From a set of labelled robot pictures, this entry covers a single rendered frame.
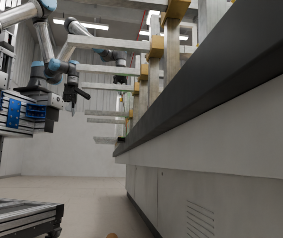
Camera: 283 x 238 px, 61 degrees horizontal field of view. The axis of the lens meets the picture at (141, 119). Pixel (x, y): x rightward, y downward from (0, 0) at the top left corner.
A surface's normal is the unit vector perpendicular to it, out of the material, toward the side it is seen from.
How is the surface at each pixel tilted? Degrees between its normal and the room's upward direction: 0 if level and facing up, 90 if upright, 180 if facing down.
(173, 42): 90
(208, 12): 90
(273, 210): 90
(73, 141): 90
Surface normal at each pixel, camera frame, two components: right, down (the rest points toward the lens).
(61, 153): 0.19, -0.18
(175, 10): -0.03, 0.98
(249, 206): -0.99, -0.05
